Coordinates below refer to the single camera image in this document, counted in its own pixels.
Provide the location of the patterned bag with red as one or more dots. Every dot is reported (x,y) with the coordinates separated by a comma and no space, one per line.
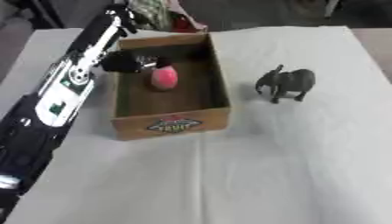
(176,20)

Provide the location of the grey toy elephant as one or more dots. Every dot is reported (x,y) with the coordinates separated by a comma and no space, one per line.
(291,80)

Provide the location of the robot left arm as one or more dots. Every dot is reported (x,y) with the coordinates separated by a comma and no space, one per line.
(53,102)

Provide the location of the tan cardboard box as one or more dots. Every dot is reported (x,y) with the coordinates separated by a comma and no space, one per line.
(168,128)

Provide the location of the pink toy egg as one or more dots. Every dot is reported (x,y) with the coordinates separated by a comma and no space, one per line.
(164,79)

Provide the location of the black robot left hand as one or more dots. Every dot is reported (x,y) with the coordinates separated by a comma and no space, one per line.
(121,61)

